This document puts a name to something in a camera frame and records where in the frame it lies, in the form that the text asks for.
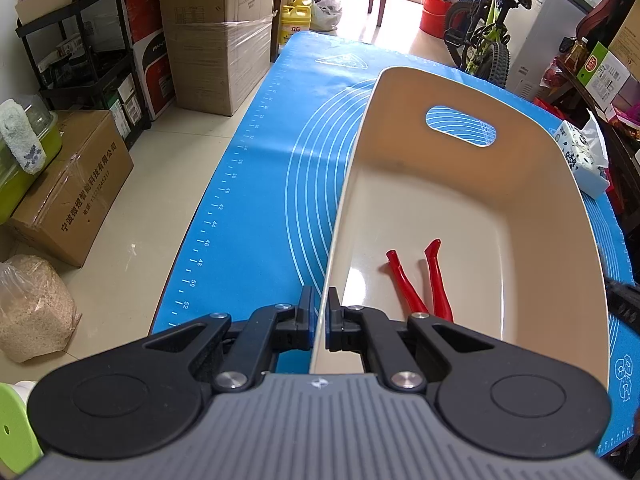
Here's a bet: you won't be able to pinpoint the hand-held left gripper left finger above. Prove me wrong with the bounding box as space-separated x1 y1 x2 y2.
142 285 317 394

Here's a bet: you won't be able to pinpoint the green and black bicycle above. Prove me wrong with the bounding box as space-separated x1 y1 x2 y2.
444 0 532 87

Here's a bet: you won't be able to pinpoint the dark wooden side table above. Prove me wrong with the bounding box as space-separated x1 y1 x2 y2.
554 57 640 223

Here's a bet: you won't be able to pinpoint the red-handled pliers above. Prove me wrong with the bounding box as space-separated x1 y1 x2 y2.
385 239 455 324

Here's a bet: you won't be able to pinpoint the red plastic bucket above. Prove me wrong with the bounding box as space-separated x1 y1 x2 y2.
419 0 462 39

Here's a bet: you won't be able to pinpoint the patterned tissue pack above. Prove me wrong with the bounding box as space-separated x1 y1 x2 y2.
552 110 612 200

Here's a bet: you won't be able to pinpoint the blue silicone mat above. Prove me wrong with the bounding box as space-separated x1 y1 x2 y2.
150 30 636 458

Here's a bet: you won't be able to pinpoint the plastic-wrapped cardboard box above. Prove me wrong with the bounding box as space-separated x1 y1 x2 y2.
170 14 276 117

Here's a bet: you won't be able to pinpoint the plain cardboard box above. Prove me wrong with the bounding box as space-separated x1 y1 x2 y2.
607 0 640 67

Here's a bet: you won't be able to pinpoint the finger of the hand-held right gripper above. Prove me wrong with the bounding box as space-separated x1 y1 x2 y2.
605 280 640 335

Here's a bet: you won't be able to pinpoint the white plastic bag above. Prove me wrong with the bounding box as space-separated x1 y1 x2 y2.
310 0 344 31

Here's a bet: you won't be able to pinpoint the dark red bag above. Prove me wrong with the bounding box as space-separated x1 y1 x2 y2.
575 0 640 52

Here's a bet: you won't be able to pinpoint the green plastic stool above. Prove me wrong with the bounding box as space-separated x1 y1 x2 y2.
0 382 44 476

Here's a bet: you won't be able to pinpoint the yellow plastic jug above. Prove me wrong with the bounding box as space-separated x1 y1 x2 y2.
295 0 315 34
280 5 304 42

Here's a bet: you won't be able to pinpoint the brown cardboard box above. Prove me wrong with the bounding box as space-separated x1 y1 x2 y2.
7 110 135 268

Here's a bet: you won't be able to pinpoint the beige plastic bin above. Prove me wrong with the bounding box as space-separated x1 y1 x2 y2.
309 66 613 396

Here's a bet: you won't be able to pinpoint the black shelf rack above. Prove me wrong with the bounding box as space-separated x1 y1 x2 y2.
15 0 152 152

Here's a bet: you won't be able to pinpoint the white chest freezer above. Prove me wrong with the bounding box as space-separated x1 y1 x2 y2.
505 0 594 102

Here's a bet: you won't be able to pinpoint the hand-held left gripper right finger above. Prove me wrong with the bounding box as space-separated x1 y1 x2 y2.
325 287 501 392

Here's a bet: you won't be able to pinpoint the green plastic container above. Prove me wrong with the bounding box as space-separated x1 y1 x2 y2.
0 95 64 224

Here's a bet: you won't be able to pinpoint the green and white box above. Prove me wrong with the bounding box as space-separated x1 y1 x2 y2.
577 42 632 117

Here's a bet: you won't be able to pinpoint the white towel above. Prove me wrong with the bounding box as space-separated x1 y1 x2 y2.
0 100 47 176

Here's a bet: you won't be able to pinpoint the clear bag of grain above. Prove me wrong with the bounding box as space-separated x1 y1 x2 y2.
0 254 83 364

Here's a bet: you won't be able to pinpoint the red and white appliance box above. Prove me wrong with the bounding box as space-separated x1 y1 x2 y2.
121 0 177 117

